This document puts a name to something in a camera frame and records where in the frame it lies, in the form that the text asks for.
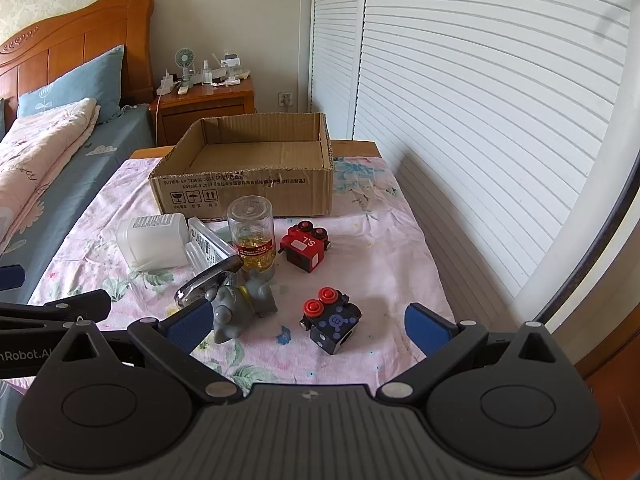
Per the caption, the blue bed sheet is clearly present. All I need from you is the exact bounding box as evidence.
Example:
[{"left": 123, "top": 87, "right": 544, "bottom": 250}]
[{"left": 0, "top": 102, "right": 156, "bottom": 306}]

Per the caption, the white plastic container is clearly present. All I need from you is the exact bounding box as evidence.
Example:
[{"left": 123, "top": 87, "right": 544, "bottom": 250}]
[{"left": 116, "top": 212, "right": 190, "bottom": 270}]

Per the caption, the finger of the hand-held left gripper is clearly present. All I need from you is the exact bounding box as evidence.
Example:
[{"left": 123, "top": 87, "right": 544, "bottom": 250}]
[
  {"left": 0, "top": 264, "right": 27, "bottom": 292},
  {"left": 0, "top": 289, "right": 113, "bottom": 335}
]

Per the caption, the red toy train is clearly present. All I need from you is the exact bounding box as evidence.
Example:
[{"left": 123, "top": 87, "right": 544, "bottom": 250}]
[{"left": 278, "top": 220, "right": 332, "bottom": 273}]

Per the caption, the small green desk fan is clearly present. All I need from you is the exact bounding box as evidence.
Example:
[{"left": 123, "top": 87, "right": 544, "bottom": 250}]
[{"left": 175, "top": 49, "right": 196, "bottom": 86}]

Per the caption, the pink floral cloth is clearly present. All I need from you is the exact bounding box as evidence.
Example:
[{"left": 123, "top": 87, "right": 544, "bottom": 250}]
[{"left": 30, "top": 155, "right": 458, "bottom": 396}]

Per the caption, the red toy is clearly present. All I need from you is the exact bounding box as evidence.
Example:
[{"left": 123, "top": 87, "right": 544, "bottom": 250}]
[{"left": 299, "top": 286, "right": 362, "bottom": 356}]

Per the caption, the glossy black oval object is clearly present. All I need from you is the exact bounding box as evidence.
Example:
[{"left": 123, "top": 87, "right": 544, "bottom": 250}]
[{"left": 175, "top": 255, "right": 244, "bottom": 308}]

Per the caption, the grey toy elephant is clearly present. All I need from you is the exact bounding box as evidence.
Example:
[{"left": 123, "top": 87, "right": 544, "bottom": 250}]
[{"left": 202, "top": 267, "right": 279, "bottom": 345}]

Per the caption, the wooden nightstand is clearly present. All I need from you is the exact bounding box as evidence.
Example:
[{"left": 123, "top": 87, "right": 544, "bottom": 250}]
[{"left": 150, "top": 77, "right": 256, "bottom": 147}]

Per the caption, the blue pillow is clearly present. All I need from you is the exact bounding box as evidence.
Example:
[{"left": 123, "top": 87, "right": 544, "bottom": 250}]
[{"left": 17, "top": 45, "right": 125, "bottom": 126}]

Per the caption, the wooden bed headboard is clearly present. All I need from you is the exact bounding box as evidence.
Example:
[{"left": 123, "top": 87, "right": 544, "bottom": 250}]
[{"left": 0, "top": 0, "right": 155, "bottom": 111}]

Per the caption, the clear plastic case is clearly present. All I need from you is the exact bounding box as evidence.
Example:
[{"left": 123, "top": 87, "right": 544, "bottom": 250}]
[{"left": 185, "top": 216, "right": 238, "bottom": 273}]

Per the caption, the white louvered wardrobe door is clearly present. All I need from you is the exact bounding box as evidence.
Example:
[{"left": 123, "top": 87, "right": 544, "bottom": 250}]
[
  {"left": 310, "top": 0, "right": 368, "bottom": 141},
  {"left": 350, "top": 0, "right": 640, "bottom": 301}
]

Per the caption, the glass jar silver lid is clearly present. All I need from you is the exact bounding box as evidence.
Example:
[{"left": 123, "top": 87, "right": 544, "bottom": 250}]
[{"left": 227, "top": 196, "right": 277, "bottom": 273}]

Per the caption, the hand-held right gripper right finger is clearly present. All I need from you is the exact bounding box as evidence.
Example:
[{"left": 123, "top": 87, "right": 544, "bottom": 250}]
[{"left": 375, "top": 302, "right": 583, "bottom": 405}]

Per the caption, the cardboard box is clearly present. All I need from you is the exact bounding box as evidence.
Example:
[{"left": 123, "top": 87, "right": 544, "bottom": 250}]
[{"left": 148, "top": 112, "right": 335, "bottom": 221}]

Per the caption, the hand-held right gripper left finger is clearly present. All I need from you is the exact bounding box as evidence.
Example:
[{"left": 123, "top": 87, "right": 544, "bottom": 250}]
[{"left": 32, "top": 301, "right": 243, "bottom": 403}]

